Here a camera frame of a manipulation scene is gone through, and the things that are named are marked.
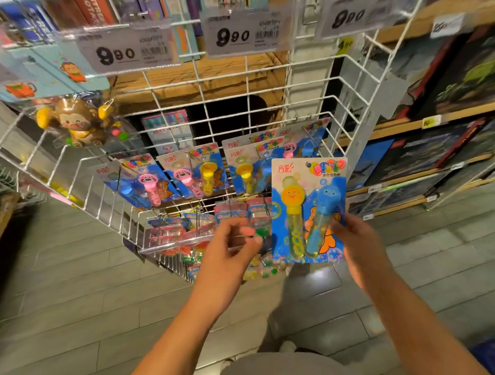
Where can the pile of small toy packets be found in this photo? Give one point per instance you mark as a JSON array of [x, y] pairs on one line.
[[166, 232]]

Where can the blue and pink bubble wand card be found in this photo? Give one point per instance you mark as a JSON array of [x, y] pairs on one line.
[[143, 181]]

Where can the blue plastic shopping basket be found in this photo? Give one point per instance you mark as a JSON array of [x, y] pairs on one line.
[[489, 359]]

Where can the white price tag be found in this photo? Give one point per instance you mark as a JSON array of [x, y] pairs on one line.
[[128, 52], [247, 32], [356, 15]]

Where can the pink hanging packet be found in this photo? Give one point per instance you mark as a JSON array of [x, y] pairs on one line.
[[46, 193]]

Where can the person's left hand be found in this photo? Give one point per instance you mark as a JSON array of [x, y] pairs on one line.
[[224, 270]]

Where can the wooden display stand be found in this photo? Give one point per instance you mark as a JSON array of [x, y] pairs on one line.
[[193, 73]]

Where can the pink and yellow bubble wand card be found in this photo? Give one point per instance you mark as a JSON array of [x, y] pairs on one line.
[[189, 174]]

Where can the person's left forearm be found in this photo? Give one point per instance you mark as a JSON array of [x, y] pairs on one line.
[[185, 340]]

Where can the yellow and blue bubble wand card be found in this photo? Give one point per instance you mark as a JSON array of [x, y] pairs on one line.
[[309, 208]]

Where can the person's right hand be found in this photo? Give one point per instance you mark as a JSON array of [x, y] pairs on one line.
[[363, 251]]

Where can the wooden goods shelf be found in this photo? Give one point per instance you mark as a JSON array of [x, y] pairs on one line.
[[6, 208]]

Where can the bubble wand cards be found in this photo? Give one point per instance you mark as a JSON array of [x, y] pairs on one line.
[[255, 166]]

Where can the wooden shelf unit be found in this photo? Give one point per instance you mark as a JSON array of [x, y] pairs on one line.
[[456, 114]]

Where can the person's grey clothing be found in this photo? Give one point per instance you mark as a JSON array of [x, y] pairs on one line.
[[278, 365]]

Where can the row of colourful boxes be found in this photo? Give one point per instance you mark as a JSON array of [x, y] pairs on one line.
[[93, 9]]

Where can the brown monkey toy packet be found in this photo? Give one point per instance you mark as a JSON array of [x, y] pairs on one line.
[[73, 120]]

